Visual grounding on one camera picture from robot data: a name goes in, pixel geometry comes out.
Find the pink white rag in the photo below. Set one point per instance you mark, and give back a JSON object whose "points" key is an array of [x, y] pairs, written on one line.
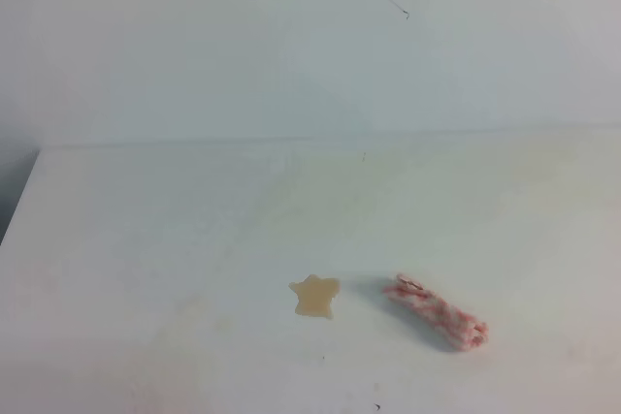
{"points": [[460, 329]]}

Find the beige coffee stain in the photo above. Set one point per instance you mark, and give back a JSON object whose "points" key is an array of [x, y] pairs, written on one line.
{"points": [[315, 296]]}

